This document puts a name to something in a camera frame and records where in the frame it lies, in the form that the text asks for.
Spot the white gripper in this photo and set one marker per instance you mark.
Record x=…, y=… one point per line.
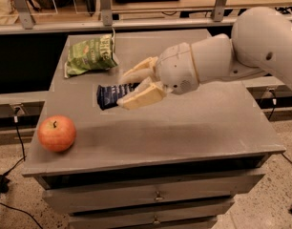
x=175, y=69

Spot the dark blue rxbar wrapper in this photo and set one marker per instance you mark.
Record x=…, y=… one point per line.
x=107, y=96

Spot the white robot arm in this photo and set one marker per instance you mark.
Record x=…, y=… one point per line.
x=260, y=42

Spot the red apple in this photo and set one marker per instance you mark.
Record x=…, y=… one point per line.
x=56, y=133

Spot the green chip bag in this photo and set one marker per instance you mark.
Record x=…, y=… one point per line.
x=96, y=54

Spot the grey drawer cabinet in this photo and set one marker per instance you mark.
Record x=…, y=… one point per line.
x=198, y=150

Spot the upper drawer metal handle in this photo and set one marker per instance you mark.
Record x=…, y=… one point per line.
x=158, y=196

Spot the drawer metal handle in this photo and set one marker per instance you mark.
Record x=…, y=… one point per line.
x=156, y=221
x=158, y=196

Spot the lower drawer metal handle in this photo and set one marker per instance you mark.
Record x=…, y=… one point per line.
x=156, y=221

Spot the metal railing frame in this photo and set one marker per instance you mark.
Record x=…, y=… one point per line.
x=18, y=17

